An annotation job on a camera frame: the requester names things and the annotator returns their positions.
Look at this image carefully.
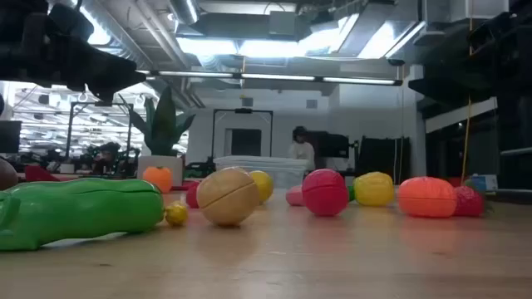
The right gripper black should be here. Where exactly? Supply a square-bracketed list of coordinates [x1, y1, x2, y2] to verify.
[409, 0, 532, 109]

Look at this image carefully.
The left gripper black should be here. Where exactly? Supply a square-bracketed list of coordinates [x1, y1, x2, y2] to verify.
[0, 0, 146, 102]

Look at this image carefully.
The ribbed orange toy fruit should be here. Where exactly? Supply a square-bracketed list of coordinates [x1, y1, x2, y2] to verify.
[397, 176, 458, 218]

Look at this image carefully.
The red toy strawberry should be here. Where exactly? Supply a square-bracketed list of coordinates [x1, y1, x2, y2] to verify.
[452, 179, 494, 218]

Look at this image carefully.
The yellow toy bell pepper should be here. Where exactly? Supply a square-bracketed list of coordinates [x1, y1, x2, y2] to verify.
[352, 171, 396, 208]

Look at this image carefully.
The brown toy kiwi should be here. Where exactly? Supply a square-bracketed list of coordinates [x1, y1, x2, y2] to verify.
[0, 157, 19, 191]

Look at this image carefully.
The small red toy fruit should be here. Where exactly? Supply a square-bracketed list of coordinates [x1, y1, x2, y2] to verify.
[185, 181, 201, 209]

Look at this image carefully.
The yellow toy lemon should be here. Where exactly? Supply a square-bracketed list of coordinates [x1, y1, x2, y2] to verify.
[248, 169, 275, 205]

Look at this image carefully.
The pink toy fruit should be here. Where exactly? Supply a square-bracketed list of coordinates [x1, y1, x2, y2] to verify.
[284, 184, 307, 208]

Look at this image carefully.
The clear plastic tupperware container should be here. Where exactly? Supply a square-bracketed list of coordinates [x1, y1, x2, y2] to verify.
[213, 154, 311, 190]

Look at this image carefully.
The green snake plant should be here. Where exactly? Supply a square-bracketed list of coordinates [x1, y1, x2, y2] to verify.
[118, 85, 196, 158]

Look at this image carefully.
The person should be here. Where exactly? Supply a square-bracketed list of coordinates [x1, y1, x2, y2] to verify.
[286, 125, 317, 172]
[91, 141, 122, 175]

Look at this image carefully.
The blue white box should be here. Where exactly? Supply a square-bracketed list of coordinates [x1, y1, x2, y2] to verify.
[469, 174, 499, 193]

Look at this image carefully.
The black curtain panel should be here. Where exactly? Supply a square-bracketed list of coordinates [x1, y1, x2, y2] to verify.
[357, 135, 412, 186]

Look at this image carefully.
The white plant pot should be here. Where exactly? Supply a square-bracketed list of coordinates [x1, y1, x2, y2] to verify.
[136, 154, 185, 188]

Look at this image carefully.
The black monitor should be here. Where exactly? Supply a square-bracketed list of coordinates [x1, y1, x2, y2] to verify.
[0, 120, 22, 154]

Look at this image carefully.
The green toy cucumber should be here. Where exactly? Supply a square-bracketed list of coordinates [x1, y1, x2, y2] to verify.
[0, 177, 166, 252]

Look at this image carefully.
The yellow toy banana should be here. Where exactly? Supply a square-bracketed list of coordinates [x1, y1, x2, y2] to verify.
[165, 200, 190, 228]

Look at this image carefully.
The long linear ceiling light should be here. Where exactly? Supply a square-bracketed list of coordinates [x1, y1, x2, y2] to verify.
[136, 69, 403, 87]

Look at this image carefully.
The tan toy potato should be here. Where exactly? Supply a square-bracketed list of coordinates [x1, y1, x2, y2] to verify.
[195, 166, 261, 228]

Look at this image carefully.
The grey ceiling box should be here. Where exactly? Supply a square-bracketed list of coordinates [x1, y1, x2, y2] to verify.
[268, 10, 298, 37]

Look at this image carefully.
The yellow hanging cable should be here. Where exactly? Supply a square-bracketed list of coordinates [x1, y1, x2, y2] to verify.
[460, 0, 475, 186]

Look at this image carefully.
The silver round air duct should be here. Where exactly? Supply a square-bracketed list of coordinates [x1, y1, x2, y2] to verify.
[168, 0, 200, 26]

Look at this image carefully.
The black table frame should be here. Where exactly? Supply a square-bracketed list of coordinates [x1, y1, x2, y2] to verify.
[484, 187, 532, 205]

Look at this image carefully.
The black wall screen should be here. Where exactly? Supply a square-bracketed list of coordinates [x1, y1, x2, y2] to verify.
[313, 130, 351, 159]

